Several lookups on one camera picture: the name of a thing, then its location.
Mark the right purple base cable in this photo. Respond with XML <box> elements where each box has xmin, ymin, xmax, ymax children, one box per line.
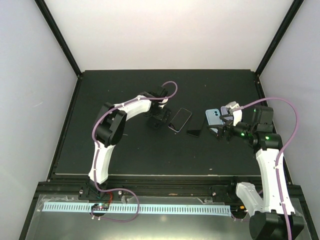
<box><xmin>231</xmin><ymin>212</ymin><xmax>251</xmax><ymax>223</ymax></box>

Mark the right black frame post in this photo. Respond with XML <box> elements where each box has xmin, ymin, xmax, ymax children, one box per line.
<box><xmin>254</xmin><ymin>0</ymin><xmax>304</xmax><ymax>78</ymax></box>

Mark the black cased phone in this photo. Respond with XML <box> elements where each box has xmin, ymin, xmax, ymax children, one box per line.
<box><xmin>149</xmin><ymin>117</ymin><xmax>168</xmax><ymax>129</ymax></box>

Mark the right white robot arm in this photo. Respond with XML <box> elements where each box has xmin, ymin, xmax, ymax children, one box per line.
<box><xmin>205</xmin><ymin>102</ymin><xmax>305</xmax><ymax>240</ymax></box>

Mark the black smartphone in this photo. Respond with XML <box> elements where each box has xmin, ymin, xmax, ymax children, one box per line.
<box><xmin>186</xmin><ymin>116</ymin><xmax>205</xmax><ymax>138</ymax></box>

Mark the white slotted cable duct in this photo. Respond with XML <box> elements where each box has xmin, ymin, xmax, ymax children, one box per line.
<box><xmin>42</xmin><ymin>202</ymin><xmax>232</xmax><ymax>217</ymax></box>

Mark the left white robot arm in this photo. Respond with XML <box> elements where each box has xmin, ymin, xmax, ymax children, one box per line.
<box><xmin>88</xmin><ymin>85</ymin><xmax>171</xmax><ymax>200</ymax></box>

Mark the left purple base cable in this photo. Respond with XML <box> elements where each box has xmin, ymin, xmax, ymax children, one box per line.
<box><xmin>89</xmin><ymin>187</ymin><xmax>141</xmax><ymax>224</ymax></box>

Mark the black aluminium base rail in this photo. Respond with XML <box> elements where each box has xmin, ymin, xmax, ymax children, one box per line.
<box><xmin>47</xmin><ymin>177</ymin><xmax>265</xmax><ymax>205</ymax></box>

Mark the light blue cased phone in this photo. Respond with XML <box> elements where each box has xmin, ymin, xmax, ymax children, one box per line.
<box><xmin>205</xmin><ymin>108</ymin><xmax>223</xmax><ymax>125</ymax></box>

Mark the lilac phone case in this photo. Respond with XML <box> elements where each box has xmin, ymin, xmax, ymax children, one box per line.
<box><xmin>220</xmin><ymin>106</ymin><xmax>233</xmax><ymax>120</ymax></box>

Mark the left black frame post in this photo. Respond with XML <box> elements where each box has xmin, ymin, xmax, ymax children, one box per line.
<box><xmin>34</xmin><ymin>0</ymin><xmax>82</xmax><ymax>78</ymax></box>

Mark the silver edged smartphone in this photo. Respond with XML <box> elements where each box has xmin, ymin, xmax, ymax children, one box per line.
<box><xmin>168</xmin><ymin>107</ymin><xmax>192</xmax><ymax>133</ymax></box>

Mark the left controller board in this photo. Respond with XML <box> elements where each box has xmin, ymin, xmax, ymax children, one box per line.
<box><xmin>91</xmin><ymin>203</ymin><xmax>110</xmax><ymax>213</ymax></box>

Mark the right controller board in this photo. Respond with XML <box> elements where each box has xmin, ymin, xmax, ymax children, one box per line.
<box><xmin>230</xmin><ymin>204</ymin><xmax>247</xmax><ymax>213</ymax></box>

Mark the controller board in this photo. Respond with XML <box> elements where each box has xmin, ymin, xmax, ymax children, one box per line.
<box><xmin>91</xmin><ymin>203</ymin><xmax>110</xmax><ymax>213</ymax></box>
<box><xmin>230</xmin><ymin>204</ymin><xmax>247</xmax><ymax>213</ymax></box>

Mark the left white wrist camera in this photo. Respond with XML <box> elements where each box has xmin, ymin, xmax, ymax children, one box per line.
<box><xmin>160</xmin><ymin>98</ymin><xmax>169</xmax><ymax>105</ymax></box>

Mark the black frame post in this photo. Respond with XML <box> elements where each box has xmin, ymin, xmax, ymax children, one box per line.
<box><xmin>254</xmin><ymin>0</ymin><xmax>304</xmax><ymax>78</ymax></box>
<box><xmin>34</xmin><ymin>0</ymin><xmax>82</xmax><ymax>78</ymax></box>

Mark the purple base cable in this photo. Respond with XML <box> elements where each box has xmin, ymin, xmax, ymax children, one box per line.
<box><xmin>231</xmin><ymin>212</ymin><xmax>251</xmax><ymax>223</ymax></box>
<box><xmin>89</xmin><ymin>187</ymin><xmax>141</xmax><ymax>224</ymax></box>

